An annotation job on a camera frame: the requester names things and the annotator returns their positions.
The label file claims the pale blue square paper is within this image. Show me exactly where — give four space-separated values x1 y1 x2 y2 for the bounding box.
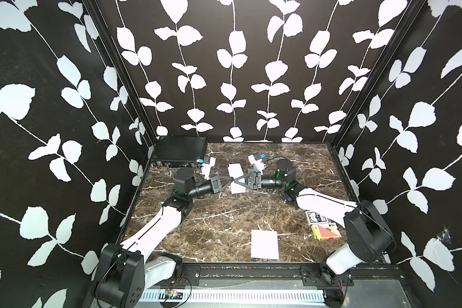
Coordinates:
228 164 246 195

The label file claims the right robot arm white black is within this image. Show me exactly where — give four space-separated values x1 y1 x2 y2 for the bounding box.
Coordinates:
234 158 397 277

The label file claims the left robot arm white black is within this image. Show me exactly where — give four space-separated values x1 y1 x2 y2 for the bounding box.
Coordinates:
91 168 234 307

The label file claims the white square paper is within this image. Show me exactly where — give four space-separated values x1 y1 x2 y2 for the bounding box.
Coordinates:
251 230 279 260

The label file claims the black aluminium briefcase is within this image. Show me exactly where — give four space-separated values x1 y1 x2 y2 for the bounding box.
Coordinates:
150 136 207 168

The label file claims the black playing card box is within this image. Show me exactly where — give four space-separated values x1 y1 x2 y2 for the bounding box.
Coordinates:
305 211 331 225

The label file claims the yellow red card box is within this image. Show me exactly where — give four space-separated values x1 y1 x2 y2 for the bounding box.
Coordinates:
311 223 341 241

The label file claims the small circuit board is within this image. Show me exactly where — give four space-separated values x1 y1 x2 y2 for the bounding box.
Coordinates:
160 290 184 302

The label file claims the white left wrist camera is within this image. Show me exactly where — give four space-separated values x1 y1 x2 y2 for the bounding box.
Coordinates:
198 155 216 180

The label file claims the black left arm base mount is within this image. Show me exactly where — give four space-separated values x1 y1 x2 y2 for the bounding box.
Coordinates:
156 263 201 287

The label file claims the white perforated cable duct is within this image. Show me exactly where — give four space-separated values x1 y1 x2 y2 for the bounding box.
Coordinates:
139 289 325 305

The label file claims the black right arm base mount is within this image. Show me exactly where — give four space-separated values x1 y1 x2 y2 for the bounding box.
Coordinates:
300 263 354 290

